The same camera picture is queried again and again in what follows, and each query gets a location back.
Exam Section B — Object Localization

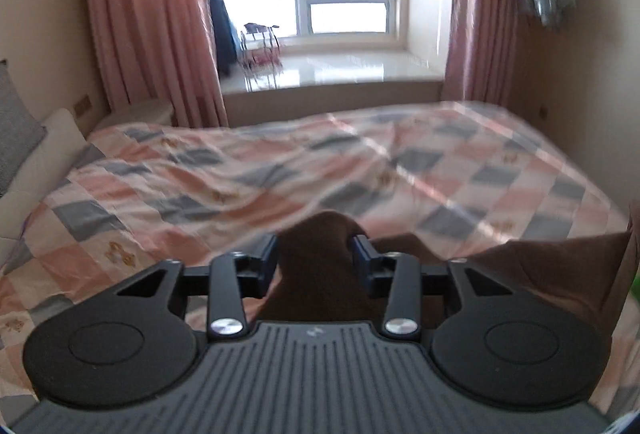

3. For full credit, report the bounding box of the brown garment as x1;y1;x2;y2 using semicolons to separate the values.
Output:
250;211;639;350

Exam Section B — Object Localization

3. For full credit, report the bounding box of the checkered pink grey quilt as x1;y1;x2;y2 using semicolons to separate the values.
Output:
1;103;629;424

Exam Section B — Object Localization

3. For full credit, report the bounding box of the metal rack on windowsill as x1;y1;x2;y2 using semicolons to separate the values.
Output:
239;23;282;74

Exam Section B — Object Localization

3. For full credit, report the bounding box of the dark blue bag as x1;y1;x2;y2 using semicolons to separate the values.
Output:
208;0;240;78

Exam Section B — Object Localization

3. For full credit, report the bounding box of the pink curtain left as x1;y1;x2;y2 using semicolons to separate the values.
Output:
87;0;229;128

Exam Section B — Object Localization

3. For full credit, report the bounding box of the pink curtain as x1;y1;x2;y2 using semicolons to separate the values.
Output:
442;0;520;106
87;0;229;128

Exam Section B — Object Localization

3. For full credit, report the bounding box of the grey plaid pillow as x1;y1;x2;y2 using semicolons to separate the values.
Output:
0;60;48;196

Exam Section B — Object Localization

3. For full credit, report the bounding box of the pink curtain right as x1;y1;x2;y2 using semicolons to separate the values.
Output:
442;0;520;106

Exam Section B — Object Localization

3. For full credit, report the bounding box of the wooden wall socket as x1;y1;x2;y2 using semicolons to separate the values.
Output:
73;94;92;118

